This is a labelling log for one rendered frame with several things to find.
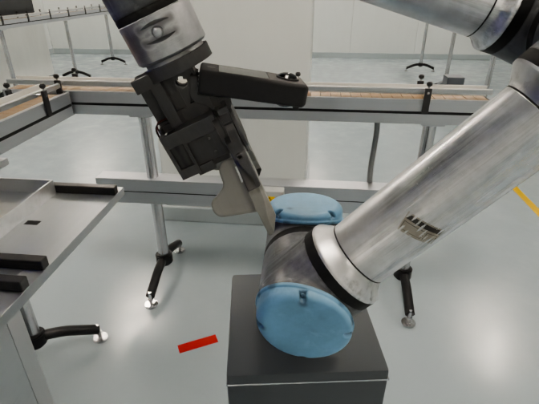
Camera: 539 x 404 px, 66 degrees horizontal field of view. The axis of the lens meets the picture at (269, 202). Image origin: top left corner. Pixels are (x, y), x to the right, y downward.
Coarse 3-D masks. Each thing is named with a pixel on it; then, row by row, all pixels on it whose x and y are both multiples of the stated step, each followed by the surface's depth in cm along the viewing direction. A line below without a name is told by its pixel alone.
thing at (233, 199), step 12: (228, 168) 45; (228, 180) 45; (240, 180) 44; (228, 192) 44; (240, 192) 44; (252, 192) 43; (264, 192) 44; (216, 204) 45; (228, 204) 44; (240, 204) 44; (252, 204) 44; (264, 204) 44; (264, 216) 44
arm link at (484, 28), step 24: (360, 0) 49; (384, 0) 48; (408, 0) 47; (432, 0) 46; (456, 0) 46; (480, 0) 46; (504, 0) 45; (528, 0) 44; (432, 24) 50; (456, 24) 48; (480, 24) 47; (504, 24) 46; (528, 24) 45; (480, 48) 50; (504, 48) 48
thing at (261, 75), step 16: (208, 64) 44; (208, 80) 42; (224, 80) 42; (240, 80) 42; (256, 80) 42; (272, 80) 43; (288, 80) 44; (224, 96) 43; (240, 96) 43; (256, 96) 43; (272, 96) 43; (288, 96) 43; (304, 96) 44
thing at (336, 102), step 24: (72, 96) 166; (96, 96) 165; (120, 96) 164; (312, 96) 157; (336, 96) 158; (360, 96) 158; (384, 96) 158; (408, 96) 158; (432, 96) 159; (456, 96) 158; (480, 96) 158; (312, 120) 160; (336, 120) 160; (360, 120) 159; (384, 120) 158; (408, 120) 157; (432, 120) 156; (456, 120) 155
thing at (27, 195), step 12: (0, 180) 96; (12, 180) 96; (24, 180) 96; (36, 180) 95; (48, 180) 95; (0, 192) 97; (12, 192) 97; (24, 192) 97; (36, 192) 90; (48, 192) 94; (0, 204) 91; (12, 204) 91; (24, 204) 86; (36, 204) 90; (0, 216) 87; (12, 216) 83; (24, 216) 86; (0, 228) 80; (12, 228) 83
